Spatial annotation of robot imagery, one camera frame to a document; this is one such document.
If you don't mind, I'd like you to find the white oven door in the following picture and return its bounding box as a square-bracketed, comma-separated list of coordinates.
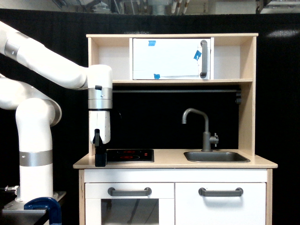
[85, 183, 175, 225]

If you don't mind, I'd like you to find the wooden toy kitchen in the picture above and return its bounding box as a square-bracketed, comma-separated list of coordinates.
[74, 33, 278, 225]

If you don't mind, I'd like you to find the grey cabinet door handle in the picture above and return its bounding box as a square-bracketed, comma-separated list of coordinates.
[198, 187, 244, 197]

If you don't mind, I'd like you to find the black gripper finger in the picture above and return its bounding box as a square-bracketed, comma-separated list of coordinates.
[92, 129, 107, 167]

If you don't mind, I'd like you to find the grey oven door handle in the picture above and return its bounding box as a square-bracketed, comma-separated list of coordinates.
[107, 187, 152, 196]

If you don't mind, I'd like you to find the grey microwave handle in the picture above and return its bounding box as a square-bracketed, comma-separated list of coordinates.
[200, 40, 208, 79]

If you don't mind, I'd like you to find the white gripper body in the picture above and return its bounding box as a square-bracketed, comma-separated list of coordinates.
[89, 111, 111, 144]

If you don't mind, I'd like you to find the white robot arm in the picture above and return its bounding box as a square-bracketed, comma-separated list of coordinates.
[0, 23, 113, 203]

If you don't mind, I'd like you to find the white cabinet door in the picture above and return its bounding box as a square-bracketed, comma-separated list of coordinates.
[175, 183, 266, 225]

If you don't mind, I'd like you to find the blue C-clamp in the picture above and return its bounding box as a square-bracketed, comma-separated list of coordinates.
[24, 197, 62, 225]

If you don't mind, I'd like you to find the grey sink basin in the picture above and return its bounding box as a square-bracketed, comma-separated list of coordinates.
[184, 151, 250, 163]

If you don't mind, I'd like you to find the grey toy faucet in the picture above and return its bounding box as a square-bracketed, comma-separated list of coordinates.
[182, 108, 219, 152]

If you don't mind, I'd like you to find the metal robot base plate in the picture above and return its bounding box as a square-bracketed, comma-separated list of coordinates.
[2, 191, 66, 214]

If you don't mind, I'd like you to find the white microwave door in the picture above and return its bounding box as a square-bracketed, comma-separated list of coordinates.
[132, 38, 214, 80]

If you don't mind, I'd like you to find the black toy stovetop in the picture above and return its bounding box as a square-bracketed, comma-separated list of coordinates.
[107, 149, 154, 163]

